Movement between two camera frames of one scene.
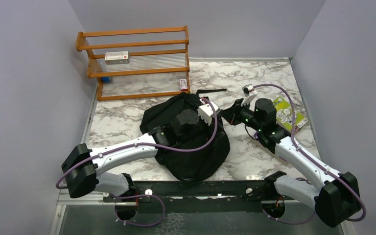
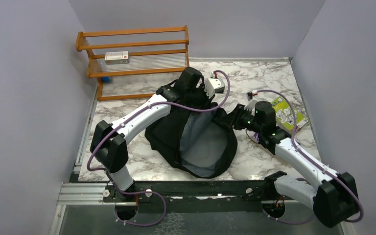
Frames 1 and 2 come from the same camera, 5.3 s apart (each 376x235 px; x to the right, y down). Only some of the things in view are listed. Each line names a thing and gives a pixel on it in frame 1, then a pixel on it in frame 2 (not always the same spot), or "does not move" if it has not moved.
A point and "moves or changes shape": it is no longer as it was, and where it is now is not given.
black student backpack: (188, 166) moves or changes shape
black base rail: (238, 197) does not move
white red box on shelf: (115, 58) does not move
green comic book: (284, 116) does not move
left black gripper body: (201, 130) → (199, 99)
